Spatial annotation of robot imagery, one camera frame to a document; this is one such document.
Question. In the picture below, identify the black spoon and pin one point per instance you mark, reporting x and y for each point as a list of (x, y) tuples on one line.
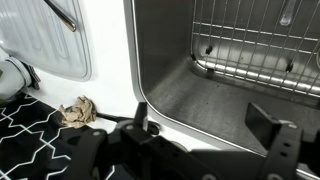
[(110, 116)]

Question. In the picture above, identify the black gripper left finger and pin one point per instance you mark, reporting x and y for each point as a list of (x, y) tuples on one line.
[(133, 150)]

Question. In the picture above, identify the crumpled brown paper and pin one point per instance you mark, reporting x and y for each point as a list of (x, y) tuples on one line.
[(78, 111)]

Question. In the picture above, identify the black coaster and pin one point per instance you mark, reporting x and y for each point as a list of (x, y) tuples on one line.
[(34, 78)]

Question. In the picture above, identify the glass jar with plant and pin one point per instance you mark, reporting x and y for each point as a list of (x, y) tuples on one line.
[(11, 78)]

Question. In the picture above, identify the silver utensil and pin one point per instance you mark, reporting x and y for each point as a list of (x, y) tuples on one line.
[(287, 13)]

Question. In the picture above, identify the white plastic tray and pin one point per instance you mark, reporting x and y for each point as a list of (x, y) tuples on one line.
[(36, 36)]

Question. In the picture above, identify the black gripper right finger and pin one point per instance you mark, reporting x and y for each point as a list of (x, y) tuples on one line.
[(280, 150)]

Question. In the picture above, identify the stainless steel sink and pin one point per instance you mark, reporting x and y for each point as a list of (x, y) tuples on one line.
[(166, 50)]

